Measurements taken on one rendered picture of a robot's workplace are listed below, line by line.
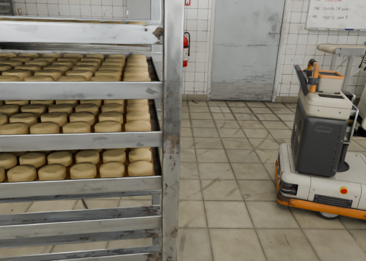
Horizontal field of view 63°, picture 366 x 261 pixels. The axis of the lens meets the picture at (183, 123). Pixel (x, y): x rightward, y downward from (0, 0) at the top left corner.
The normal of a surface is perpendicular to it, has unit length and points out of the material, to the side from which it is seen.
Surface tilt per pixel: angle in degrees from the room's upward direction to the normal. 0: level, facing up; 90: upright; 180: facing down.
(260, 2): 90
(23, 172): 0
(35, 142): 90
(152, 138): 90
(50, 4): 90
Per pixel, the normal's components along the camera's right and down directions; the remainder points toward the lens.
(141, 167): 0.03, -0.94
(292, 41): 0.03, 0.34
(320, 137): -0.25, 0.32
